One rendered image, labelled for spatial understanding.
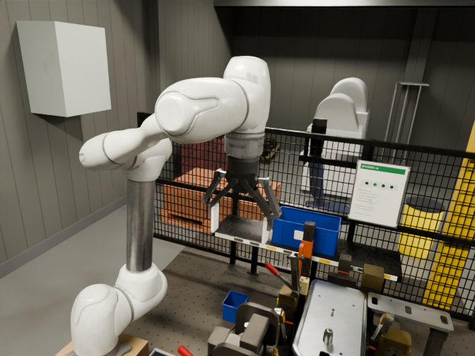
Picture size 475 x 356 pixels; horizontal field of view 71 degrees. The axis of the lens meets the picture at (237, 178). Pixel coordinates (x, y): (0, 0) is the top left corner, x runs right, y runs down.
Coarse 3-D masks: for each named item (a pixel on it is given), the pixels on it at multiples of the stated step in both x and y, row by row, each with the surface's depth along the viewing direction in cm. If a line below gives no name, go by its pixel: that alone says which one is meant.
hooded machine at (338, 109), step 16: (336, 96) 448; (320, 112) 458; (336, 112) 451; (352, 112) 445; (336, 128) 457; (352, 128) 450; (336, 144) 460; (352, 144) 452; (336, 176) 473; (352, 176) 465; (304, 192) 502; (336, 192) 480
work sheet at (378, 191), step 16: (368, 176) 155; (384, 176) 153; (400, 176) 150; (352, 192) 161; (368, 192) 158; (384, 192) 155; (400, 192) 152; (352, 208) 163; (368, 208) 160; (384, 208) 157; (400, 208) 154; (384, 224) 159
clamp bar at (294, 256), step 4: (292, 252) 122; (296, 252) 122; (288, 256) 121; (292, 256) 119; (296, 256) 119; (304, 256) 119; (292, 260) 120; (296, 260) 119; (304, 260) 119; (292, 264) 120; (296, 264) 119; (292, 268) 121; (296, 268) 120; (292, 272) 121; (296, 272) 120; (292, 276) 122; (296, 276) 121; (292, 280) 122; (296, 280) 121; (292, 284) 123; (296, 284) 122; (292, 288) 123; (296, 288) 122
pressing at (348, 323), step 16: (320, 288) 136; (336, 288) 137; (352, 288) 138; (320, 304) 127; (336, 304) 128; (352, 304) 128; (304, 320) 119; (320, 320) 120; (336, 320) 120; (352, 320) 120; (304, 336) 112; (320, 336) 113; (336, 336) 113; (352, 336) 113; (304, 352) 106; (336, 352) 107; (352, 352) 107
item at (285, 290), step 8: (288, 288) 128; (280, 296) 125; (288, 296) 123; (280, 304) 126; (288, 304) 125; (296, 304) 124; (288, 312) 126; (296, 312) 129; (288, 320) 127; (288, 328) 129; (288, 336) 130; (288, 344) 131; (280, 352) 133; (288, 352) 133
